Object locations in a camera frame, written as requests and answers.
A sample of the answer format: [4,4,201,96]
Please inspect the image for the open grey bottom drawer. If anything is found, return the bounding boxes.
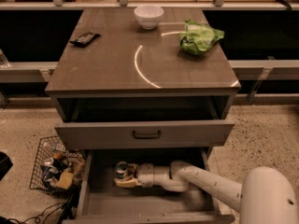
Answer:
[63,147,235,224]

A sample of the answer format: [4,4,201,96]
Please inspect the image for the white ceramic bowl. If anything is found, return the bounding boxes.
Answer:
[134,5,164,30]

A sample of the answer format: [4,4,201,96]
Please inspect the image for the black wire basket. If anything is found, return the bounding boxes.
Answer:
[29,136,86,195]

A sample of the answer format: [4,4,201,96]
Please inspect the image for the black snack bar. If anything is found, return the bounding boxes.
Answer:
[70,32,100,48]

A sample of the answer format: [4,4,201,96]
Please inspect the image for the black object at left edge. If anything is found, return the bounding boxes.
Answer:
[0,152,13,181]

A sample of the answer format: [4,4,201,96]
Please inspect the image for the green chip bag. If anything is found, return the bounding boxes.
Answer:
[178,20,224,55]

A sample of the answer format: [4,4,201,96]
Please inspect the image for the grey drawer cabinet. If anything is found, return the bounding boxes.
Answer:
[46,7,240,119]

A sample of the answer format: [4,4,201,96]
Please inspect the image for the black cable on floor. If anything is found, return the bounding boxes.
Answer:
[0,193,78,224]

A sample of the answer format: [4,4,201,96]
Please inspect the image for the upper grey drawer front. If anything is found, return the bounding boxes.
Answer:
[55,119,234,149]

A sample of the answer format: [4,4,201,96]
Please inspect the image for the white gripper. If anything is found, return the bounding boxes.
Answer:
[114,163,154,188]

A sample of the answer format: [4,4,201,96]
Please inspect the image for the yellow sponge in basket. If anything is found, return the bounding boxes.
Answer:
[56,171,74,189]

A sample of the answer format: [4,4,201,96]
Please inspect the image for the redbull can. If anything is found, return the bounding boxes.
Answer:
[115,161,128,179]

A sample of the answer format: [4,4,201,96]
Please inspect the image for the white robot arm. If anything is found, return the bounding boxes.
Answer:
[114,161,299,224]

